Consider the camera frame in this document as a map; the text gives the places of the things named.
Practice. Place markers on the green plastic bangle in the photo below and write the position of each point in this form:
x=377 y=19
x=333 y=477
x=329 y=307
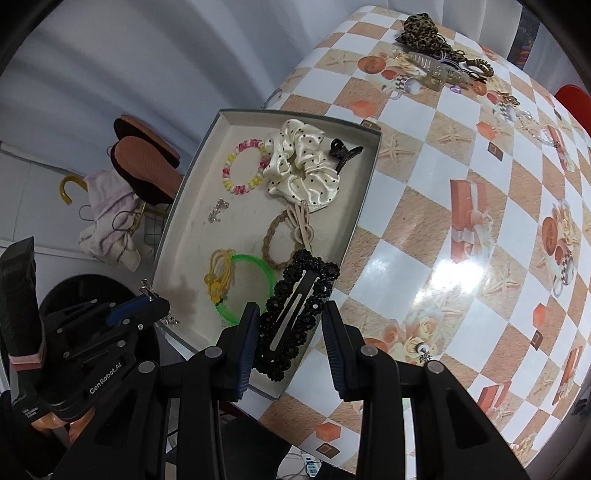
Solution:
x=268 y=277

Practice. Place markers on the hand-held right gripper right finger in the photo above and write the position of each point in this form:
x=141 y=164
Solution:
x=332 y=350

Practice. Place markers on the pale pink cloth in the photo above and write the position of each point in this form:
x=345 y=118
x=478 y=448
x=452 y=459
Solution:
x=108 y=194

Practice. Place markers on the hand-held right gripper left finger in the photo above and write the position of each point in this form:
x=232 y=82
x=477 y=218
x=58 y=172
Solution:
x=247 y=350

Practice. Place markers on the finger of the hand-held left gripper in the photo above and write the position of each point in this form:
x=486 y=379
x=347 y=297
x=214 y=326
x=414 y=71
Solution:
x=127 y=309
x=154 y=311

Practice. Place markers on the black beaded hair clip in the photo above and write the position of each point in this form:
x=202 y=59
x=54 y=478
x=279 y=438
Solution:
x=281 y=286

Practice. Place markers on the leopard print scrunchie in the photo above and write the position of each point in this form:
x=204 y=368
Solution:
x=422 y=32

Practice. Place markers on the white power strip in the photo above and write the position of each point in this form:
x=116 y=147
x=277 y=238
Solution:
x=311 y=468

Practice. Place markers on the person's left hand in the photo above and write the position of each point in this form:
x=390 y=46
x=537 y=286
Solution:
x=51 y=422

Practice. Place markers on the black hair claw clip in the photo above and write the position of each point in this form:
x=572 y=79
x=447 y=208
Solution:
x=339 y=150

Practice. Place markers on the beige hair claw clip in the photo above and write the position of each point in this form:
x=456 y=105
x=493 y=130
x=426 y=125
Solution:
x=438 y=74

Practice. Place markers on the white polka dot scrunchie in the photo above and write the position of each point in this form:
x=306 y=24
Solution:
x=300 y=157

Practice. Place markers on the red chair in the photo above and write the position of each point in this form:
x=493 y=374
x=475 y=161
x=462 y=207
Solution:
x=575 y=99

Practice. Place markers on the beige tray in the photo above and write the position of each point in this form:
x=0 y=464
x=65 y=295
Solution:
x=184 y=258

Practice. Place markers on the white curtain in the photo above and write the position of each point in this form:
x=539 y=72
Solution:
x=138 y=69

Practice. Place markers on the checkered tablecloth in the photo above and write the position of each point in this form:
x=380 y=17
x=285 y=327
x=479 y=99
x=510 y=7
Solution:
x=415 y=184

